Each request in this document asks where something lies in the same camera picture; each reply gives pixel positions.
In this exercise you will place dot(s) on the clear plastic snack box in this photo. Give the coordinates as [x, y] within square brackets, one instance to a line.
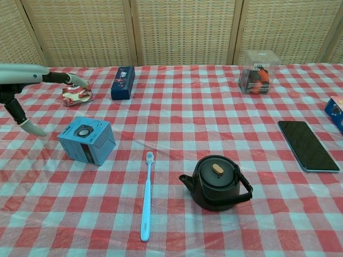
[257, 73]

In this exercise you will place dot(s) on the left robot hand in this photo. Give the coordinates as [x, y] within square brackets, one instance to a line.
[16, 75]

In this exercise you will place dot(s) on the dark blue rectangular box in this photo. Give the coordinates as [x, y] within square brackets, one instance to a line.
[122, 83]

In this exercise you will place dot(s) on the woven bamboo folding screen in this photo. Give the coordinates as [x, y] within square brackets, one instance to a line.
[177, 29]

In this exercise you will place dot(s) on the blue orange carton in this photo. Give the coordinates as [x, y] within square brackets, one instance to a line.
[335, 109]

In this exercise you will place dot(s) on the red white checkered tablecloth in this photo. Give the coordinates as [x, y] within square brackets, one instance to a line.
[171, 214]

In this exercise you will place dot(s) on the light blue speaker box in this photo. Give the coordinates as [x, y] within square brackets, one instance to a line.
[85, 139]

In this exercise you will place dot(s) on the red white snack pouch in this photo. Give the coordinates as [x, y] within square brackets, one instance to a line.
[76, 96]

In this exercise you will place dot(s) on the black smartphone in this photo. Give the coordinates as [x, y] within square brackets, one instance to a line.
[306, 144]

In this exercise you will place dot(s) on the light blue toothbrush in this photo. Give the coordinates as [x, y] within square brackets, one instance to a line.
[147, 195]

